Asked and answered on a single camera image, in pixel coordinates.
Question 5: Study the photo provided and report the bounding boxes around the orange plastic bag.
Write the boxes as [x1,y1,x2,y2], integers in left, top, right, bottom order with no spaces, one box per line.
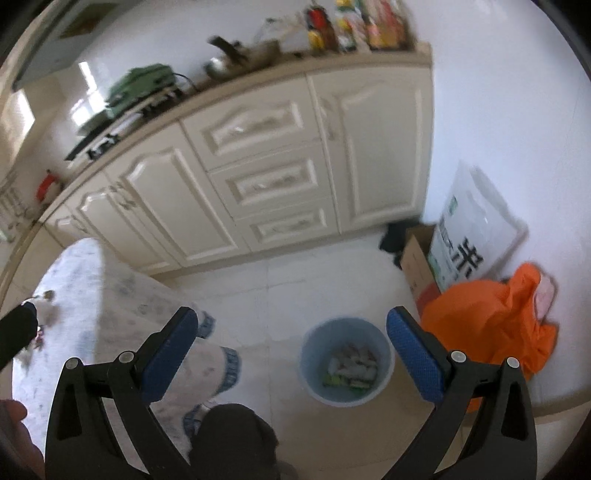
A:
[421,263,558,379]

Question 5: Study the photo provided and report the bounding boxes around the dark trouser knee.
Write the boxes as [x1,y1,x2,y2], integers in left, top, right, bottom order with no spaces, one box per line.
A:
[184,404,280,479]

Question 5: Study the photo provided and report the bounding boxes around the person's left hand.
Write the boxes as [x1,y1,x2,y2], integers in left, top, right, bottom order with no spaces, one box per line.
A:
[1,399,45,479]

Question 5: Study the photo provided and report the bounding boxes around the white blue patterned tablecloth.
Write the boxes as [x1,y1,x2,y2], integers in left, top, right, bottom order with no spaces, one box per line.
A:
[12,239,242,455]

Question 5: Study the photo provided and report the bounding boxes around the green electric grill appliance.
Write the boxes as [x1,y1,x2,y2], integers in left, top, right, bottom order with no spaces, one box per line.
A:
[105,63,176,118]

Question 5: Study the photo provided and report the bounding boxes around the hanging utensil rack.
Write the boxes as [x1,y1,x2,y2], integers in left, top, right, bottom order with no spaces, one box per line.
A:
[0,172,34,243]

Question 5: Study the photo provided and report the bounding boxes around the gas stove with wok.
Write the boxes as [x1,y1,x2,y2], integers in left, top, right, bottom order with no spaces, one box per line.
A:
[64,85,187,163]

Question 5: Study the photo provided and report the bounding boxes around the white rice sack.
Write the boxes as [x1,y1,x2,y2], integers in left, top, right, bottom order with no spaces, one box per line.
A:
[428,163,528,292]

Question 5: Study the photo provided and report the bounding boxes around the steel kettle pot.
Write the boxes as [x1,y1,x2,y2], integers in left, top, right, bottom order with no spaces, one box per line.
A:
[202,36,281,82]

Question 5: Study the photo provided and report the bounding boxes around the cardboard box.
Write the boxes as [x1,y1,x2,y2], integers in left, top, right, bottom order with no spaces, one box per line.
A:
[400,225,441,316]

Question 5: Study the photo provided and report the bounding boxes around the blue trash bin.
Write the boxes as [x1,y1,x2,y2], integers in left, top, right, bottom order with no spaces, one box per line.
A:
[298,317,394,408]

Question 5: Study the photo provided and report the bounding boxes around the condiment bottles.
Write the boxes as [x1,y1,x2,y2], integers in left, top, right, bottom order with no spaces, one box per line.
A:
[304,0,415,54]

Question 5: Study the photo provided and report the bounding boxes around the cream kitchen cabinets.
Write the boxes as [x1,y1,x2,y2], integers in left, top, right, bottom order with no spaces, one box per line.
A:
[41,50,434,275]

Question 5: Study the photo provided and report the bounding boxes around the red white bowl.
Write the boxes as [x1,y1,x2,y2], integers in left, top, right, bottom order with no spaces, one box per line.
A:
[35,169,63,205]

